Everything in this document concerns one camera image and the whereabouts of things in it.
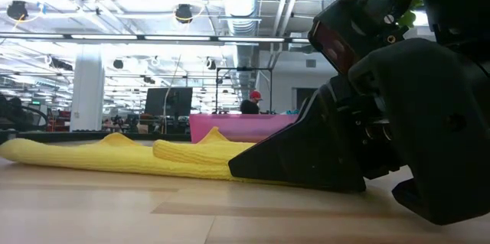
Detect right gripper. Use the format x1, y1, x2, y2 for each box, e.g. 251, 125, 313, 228
325, 37, 490, 226

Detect translucent pink plastic bin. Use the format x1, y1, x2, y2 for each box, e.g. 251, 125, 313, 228
188, 112, 300, 145

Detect black computer monitor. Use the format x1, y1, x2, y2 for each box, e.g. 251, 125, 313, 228
144, 86, 194, 119

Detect white building column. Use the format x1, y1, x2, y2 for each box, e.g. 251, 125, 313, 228
69, 43, 106, 132

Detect person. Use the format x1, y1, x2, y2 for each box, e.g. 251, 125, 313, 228
240, 89, 264, 115

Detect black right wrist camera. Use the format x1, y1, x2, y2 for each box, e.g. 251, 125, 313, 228
308, 0, 410, 76

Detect thick black looped cable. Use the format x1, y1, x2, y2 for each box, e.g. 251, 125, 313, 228
0, 94, 49, 132

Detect yellow microfiber towel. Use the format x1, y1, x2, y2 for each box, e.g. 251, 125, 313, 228
0, 126, 307, 186

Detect black ceiling device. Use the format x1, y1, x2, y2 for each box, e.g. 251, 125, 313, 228
6, 0, 30, 21
175, 3, 194, 24

